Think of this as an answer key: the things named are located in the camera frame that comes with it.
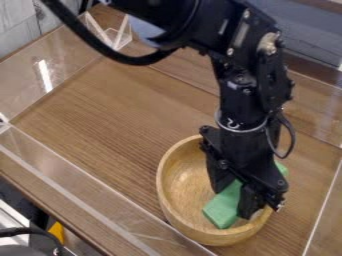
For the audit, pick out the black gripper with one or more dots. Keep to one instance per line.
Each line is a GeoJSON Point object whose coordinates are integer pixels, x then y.
{"type": "Point", "coordinates": [241, 157]}

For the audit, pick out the green rectangular block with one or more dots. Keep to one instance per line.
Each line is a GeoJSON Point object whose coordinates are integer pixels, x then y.
{"type": "Point", "coordinates": [220, 209]}

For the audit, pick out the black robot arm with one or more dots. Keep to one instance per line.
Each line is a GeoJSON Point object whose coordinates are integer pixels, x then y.
{"type": "Point", "coordinates": [239, 37]}

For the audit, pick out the brown wooden bowl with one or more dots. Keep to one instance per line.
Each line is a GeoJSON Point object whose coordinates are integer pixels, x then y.
{"type": "Point", "coordinates": [184, 191]}

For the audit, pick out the black device yellow sticker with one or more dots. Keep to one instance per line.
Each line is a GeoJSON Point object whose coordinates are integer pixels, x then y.
{"type": "Point", "coordinates": [56, 234]}

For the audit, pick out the clear acrylic tray walls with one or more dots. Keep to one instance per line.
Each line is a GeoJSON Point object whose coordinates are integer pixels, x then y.
{"type": "Point", "coordinates": [89, 124]}

